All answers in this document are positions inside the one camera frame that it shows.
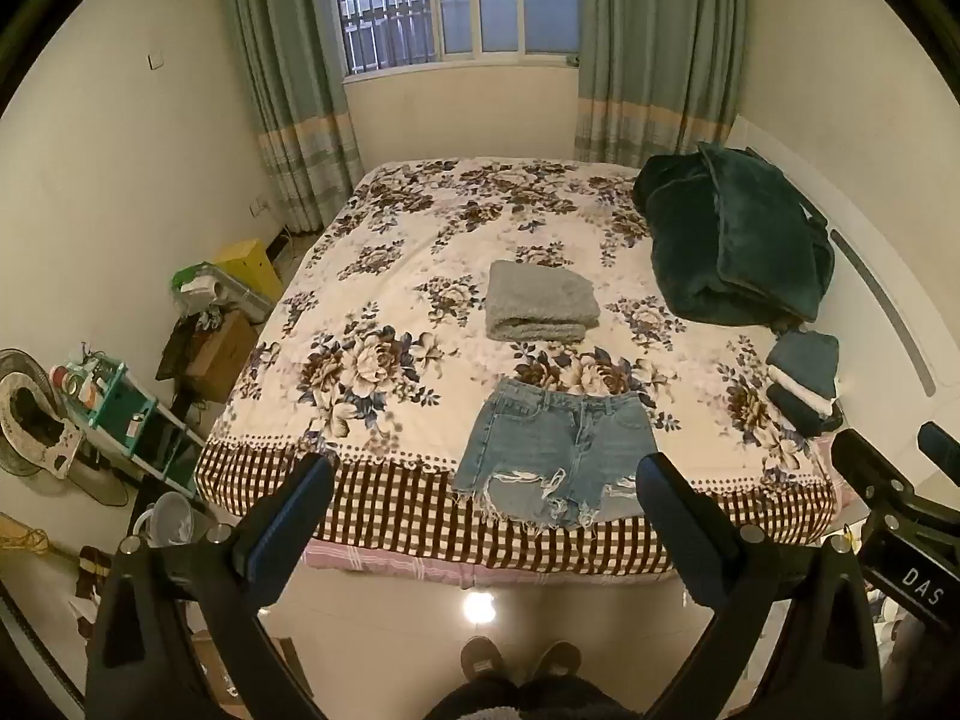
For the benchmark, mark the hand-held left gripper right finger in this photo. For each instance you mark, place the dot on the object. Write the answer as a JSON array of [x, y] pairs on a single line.
[[675, 532]]

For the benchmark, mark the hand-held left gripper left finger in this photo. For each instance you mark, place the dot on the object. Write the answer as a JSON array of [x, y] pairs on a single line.
[[289, 532]]

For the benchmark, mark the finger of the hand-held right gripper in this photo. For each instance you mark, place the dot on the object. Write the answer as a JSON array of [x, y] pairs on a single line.
[[943, 448], [874, 476]]

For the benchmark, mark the blue denim shorts pants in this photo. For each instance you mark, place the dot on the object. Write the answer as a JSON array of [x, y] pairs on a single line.
[[559, 439]]

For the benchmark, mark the dark folded garment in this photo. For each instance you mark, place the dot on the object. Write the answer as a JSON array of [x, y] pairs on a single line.
[[802, 414]]

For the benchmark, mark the white folded garment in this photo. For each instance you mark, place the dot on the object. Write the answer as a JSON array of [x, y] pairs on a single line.
[[814, 397]]

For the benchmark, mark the pink striped bed sheet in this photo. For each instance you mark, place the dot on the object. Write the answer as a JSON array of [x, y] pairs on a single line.
[[390, 562]]

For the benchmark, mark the white bucket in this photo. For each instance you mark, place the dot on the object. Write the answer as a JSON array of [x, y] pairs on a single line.
[[169, 521]]

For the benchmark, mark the teal folded garment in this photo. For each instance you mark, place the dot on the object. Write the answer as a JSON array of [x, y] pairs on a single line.
[[806, 361]]

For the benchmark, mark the person's right slipper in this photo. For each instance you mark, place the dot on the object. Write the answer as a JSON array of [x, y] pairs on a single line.
[[556, 661]]

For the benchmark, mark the person's slipper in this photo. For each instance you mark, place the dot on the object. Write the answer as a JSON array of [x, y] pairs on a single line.
[[556, 661], [481, 658]]

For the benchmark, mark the cardboard box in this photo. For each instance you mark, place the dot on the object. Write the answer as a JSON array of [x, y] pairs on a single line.
[[221, 352]]

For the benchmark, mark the white bed headboard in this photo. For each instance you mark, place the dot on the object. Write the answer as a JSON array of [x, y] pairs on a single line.
[[877, 262]]

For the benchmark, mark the teal storage shelf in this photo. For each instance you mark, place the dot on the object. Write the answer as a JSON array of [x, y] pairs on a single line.
[[120, 405]]

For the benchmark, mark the person's left slipper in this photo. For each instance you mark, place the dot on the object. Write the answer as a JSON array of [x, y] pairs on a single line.
[[481, 658]]

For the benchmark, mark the straw broom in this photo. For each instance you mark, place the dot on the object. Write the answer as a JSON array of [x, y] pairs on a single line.
[[30, 540]]

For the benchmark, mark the floral quilt bed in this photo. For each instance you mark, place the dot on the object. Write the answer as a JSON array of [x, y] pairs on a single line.
[[420, 300]]

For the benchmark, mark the yellow box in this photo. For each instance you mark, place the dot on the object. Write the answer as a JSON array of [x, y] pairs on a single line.
[[251, 266]]

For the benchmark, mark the grey folded knit garment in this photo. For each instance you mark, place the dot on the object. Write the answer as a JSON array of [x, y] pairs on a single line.
[[540, 300]]

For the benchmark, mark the dark green plush blanket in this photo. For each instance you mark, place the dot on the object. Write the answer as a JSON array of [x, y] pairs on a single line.
[[742, 240]]

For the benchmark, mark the standing fan with cover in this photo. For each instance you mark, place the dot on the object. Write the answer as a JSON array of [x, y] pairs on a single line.
[[34, 420]]

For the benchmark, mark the green striped curtain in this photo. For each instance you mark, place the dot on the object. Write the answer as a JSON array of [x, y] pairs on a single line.
[[660, 52], [289, 90]]

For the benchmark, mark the window with white frame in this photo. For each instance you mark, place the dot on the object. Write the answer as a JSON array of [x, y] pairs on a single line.
[[457, 0]]

